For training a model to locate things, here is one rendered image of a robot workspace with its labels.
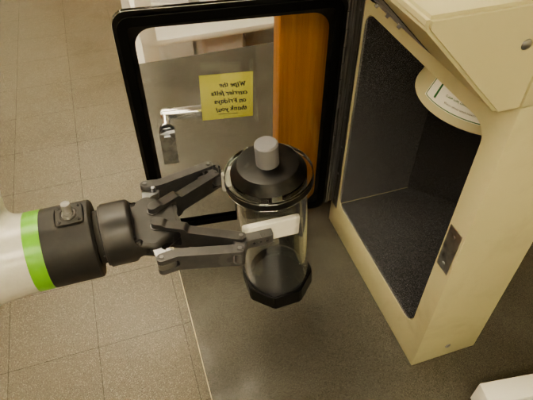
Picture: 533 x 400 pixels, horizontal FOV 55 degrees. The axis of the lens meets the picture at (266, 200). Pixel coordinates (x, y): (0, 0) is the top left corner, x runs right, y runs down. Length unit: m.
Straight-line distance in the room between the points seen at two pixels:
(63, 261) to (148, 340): 1.39
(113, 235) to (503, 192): 0.42
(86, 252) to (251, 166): 0.21
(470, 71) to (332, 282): 0.55
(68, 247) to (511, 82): 0.45
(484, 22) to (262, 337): 0.59
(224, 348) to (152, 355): 1.11
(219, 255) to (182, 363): 1.34
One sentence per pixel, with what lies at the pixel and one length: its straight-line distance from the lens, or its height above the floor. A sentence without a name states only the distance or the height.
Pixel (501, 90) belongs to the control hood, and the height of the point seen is 1.43.
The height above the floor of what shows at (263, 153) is 1.30.
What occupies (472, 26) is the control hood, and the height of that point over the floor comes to 1.50.
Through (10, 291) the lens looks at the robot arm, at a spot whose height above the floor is 1.21.
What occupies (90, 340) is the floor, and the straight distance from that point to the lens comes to 2.02.
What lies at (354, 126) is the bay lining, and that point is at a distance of 0.81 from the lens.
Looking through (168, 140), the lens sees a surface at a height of 1.20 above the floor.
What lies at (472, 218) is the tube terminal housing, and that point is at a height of 1.27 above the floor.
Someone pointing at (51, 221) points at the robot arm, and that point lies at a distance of 0.60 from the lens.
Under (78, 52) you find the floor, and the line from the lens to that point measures 3.62.
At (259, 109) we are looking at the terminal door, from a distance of 0.77.
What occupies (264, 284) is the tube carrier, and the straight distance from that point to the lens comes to 0.72.
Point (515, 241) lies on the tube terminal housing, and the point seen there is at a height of 1.20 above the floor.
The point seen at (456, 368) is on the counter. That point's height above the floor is 0.94.
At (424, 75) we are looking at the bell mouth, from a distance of 0.67.
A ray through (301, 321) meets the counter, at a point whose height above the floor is 0.94.
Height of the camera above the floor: 1.67
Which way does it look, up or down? 45 degrees down
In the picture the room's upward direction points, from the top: straight up
